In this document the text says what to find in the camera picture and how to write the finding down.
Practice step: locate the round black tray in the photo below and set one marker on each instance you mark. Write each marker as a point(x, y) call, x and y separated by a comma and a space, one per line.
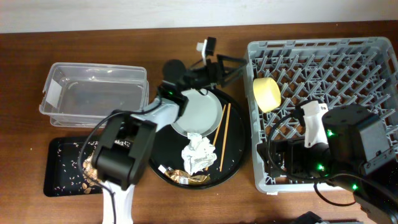
point(169, 144)

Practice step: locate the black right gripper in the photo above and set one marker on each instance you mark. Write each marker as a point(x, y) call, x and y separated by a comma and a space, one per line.
point(280, 154)

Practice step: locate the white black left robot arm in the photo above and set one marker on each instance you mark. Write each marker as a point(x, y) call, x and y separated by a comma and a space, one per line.
point(126, 143)

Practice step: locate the gold coffee sachet wrapper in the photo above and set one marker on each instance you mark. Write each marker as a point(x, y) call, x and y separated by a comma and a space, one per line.
point(182, 177)

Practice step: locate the peanut shells and rice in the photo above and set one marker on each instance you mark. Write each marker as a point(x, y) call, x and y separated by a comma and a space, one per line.
point(87, 171)

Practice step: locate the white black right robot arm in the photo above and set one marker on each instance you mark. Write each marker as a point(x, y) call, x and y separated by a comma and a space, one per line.
point(344, 147)

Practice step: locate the wooden chopstick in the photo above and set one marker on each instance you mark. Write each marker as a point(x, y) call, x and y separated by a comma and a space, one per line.
point(225, 136)
point(218, 127)

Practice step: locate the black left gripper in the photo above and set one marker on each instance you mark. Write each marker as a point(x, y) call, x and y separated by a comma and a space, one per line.
point(214, 71)

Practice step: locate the clear plastic bin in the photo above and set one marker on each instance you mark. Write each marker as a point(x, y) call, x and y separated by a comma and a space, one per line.
point(80, 95)

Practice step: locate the black rectangular tray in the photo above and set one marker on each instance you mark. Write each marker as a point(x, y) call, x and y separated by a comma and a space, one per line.
point(50, 177)

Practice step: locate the grey plate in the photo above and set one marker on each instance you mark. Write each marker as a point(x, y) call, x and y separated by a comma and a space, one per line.
point(202, 114)

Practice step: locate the crumpled white paper napkin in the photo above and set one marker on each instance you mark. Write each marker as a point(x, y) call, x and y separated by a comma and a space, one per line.
point(198, 154)

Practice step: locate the grey dishwasher rack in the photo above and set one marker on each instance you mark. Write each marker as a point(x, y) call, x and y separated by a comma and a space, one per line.
point(337, 72)

